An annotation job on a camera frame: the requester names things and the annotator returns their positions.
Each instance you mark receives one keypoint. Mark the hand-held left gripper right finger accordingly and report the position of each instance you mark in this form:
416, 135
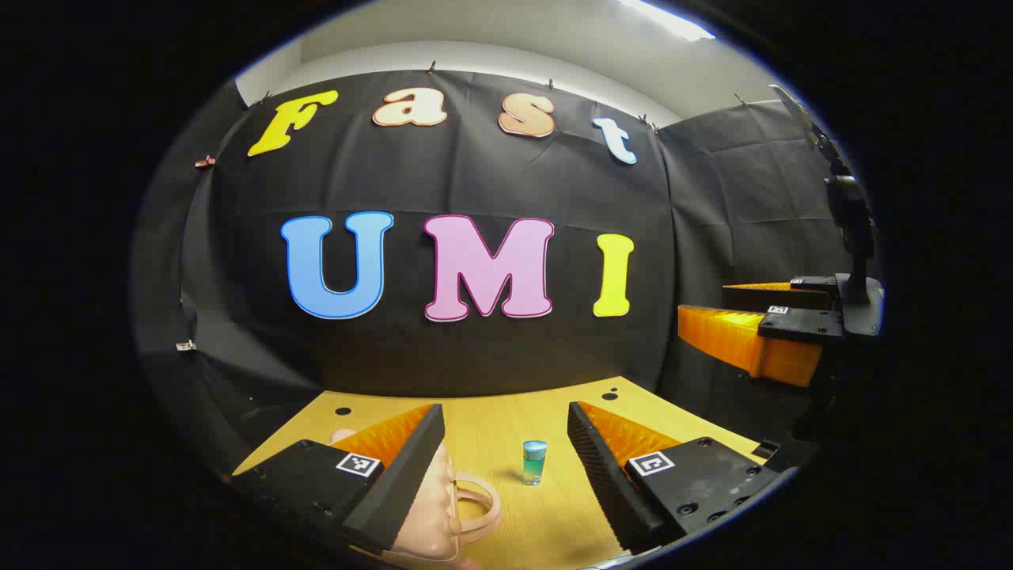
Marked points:
601, 475

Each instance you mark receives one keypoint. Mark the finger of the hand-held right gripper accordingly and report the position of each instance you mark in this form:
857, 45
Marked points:
744, 340
783, 295

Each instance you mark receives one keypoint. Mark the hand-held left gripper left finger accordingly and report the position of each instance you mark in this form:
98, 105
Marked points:
400, 483

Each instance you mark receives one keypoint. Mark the blue glass bottle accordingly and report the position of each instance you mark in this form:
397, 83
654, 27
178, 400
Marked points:
534, 461

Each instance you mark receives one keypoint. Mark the black backdrop cloth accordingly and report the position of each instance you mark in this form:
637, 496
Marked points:
475, 356

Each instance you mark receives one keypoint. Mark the ceiling light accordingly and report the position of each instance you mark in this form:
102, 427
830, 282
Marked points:
669, 20

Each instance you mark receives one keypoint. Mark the red clip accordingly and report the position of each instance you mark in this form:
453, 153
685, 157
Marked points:
204, 161

